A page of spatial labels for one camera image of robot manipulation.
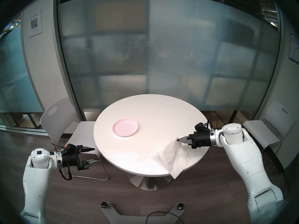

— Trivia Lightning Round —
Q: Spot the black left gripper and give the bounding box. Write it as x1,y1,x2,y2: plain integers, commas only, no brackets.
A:
62,145,100,172

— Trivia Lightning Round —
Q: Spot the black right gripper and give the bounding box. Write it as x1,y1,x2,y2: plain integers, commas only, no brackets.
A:
177,131,212,149

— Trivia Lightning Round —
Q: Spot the white paper napkin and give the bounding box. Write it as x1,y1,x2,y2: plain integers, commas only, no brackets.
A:
157,138,191,179

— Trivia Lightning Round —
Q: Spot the pink round plate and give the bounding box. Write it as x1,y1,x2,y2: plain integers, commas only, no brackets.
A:
112,119,139,138

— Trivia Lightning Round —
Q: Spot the metal shelf rack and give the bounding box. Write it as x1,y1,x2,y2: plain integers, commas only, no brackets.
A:
210,110,241,128
0,112,45,129

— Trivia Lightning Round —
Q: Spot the QR code paper sign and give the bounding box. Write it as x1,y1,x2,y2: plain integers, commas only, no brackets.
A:
28,8,42,38

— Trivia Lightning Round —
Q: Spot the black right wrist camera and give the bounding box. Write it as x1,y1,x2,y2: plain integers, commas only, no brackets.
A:
195,122,210,133

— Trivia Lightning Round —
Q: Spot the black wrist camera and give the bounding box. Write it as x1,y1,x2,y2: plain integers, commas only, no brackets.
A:
62,144,78,153
195,122,210,133

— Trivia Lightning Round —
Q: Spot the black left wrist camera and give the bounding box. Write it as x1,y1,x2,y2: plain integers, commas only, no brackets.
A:
62,144,78,153

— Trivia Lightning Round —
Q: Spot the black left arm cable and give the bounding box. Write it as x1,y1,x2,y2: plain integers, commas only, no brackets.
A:
51,142,73,181

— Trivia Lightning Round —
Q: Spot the white chair with oval handle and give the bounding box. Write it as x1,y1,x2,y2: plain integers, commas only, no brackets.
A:
40,97,109,181

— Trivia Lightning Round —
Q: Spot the silver table pedestal base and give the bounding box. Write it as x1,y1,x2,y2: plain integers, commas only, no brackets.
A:
127,172,172,191

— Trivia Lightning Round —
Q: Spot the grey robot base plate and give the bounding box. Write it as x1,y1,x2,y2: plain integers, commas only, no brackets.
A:
101,202,185,224

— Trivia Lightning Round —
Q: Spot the black floor cable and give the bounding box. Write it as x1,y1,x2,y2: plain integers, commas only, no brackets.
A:
146,211,181,224

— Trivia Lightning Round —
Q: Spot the white chair with square handle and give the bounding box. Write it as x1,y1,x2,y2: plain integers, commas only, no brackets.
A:
242,100,290,170

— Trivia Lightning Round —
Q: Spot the white wall notice blue border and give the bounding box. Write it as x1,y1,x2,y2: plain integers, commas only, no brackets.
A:
288,33,299,64

